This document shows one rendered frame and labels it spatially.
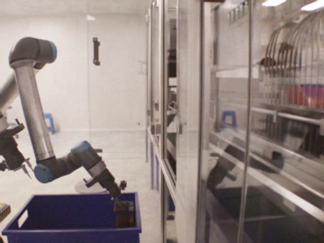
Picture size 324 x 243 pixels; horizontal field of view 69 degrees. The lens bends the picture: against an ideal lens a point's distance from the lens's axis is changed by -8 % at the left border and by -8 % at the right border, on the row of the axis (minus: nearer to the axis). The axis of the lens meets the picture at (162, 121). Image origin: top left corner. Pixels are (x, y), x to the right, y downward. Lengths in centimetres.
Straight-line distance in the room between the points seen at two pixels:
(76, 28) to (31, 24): 106
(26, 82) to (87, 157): 42
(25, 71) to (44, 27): 527
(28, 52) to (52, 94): 506
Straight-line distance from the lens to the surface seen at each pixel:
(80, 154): 119
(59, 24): 637
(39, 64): 136
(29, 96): 119
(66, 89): 617
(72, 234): 117
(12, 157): 102
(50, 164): 117
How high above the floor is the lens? 103
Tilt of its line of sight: 8 degrees down
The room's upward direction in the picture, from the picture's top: straight up
